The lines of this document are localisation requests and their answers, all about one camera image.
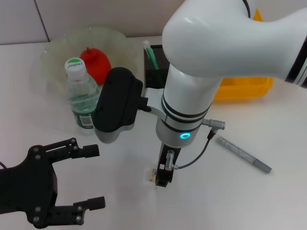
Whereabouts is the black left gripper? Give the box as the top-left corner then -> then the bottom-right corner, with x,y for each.
0,137 -> 106,229

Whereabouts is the clear green-label water bottle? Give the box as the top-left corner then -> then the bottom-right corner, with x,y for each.
64,57 -> 101,130

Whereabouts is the grey glitter pen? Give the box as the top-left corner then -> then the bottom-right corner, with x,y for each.
217,136 -> 273,174

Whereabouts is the right wrist cable with connector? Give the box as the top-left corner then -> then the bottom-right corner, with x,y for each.
165,117 -> 227,171

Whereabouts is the black mesh pen holder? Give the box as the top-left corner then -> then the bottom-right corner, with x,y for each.
143,44 -> 172,89

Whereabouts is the beige eraser with barcode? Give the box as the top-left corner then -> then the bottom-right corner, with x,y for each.
147,168 -> 158,183

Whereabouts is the green pen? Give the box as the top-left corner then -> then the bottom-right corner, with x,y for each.
142,40 -> 160,70

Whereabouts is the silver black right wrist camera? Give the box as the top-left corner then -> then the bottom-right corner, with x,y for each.
92,67 -> 153,144

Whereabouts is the yellow plastic bin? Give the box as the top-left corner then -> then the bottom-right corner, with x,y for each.
212,8 -> 274,104

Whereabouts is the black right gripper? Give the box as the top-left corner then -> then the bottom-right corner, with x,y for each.
155,142 -> 180,188

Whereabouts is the pale green glass fruit plate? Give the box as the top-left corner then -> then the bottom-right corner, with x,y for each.
40,26 -> 135,96

